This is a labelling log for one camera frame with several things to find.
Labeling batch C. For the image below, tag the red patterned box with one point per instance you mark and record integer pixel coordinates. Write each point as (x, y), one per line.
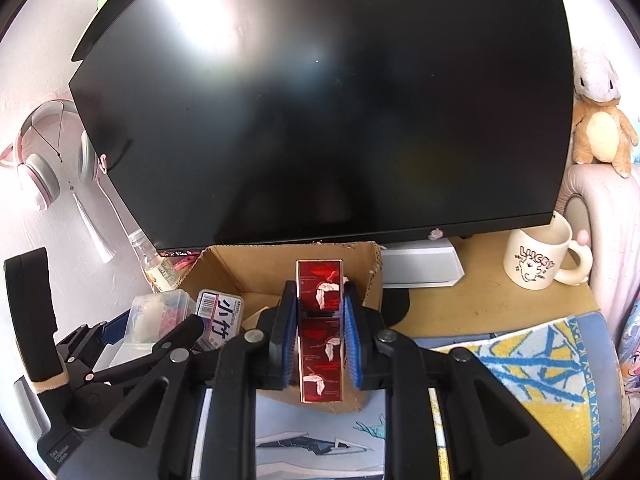
(320, 285)

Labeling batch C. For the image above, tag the white monitor stand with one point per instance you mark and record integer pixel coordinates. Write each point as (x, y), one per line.
(420, 265)

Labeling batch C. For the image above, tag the pink white headphones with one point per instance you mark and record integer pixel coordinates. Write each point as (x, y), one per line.
(37, 175)

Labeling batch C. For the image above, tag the clear rubber band box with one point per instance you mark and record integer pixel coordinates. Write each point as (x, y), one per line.
(155, 315)

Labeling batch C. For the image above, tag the pink cushion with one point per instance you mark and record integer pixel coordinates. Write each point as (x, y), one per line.
(615, 240)

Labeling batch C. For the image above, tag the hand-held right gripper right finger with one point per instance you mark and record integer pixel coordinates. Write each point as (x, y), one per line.
(352, 345)

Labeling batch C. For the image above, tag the orange plush toy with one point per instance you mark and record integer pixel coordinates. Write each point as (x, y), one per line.
(600, 130)

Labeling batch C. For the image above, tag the clear plastic bottle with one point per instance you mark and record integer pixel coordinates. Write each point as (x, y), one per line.
(160, 272)

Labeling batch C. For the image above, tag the clear floss pick box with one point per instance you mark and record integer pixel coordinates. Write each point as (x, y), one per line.
(220, 310)

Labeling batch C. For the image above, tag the white cartoon mug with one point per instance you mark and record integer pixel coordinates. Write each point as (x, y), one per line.
(535, 260)

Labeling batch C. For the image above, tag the brown cardboard box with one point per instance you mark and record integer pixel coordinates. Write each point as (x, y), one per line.
(240, 270)

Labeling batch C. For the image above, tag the dark round stand base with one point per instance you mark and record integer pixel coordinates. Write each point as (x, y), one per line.
(395, 305)

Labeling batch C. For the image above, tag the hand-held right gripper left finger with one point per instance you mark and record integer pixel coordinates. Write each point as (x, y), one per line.
(287, 345)

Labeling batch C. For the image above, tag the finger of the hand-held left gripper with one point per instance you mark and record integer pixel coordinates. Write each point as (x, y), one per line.
(117, 330)
(150, 355)

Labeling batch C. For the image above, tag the pink monitor charm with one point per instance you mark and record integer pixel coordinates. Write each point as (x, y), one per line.
(436, 234)

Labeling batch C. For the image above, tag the yellow blue printed mat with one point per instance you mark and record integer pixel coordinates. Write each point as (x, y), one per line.
(540, 410)

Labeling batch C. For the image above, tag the printed figure pillow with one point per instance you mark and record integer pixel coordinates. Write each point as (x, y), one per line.
(631, 350)

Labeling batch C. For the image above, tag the white medicine box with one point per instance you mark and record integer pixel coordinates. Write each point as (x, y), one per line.
(120, 357)

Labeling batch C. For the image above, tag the blue printed mouse pad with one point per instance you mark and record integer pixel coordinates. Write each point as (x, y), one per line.
(320, 440)

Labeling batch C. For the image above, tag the white tassel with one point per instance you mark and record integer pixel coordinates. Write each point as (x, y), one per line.
(95, 230)

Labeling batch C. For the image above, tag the black computer monitor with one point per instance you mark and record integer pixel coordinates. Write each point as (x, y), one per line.
(325, 110)

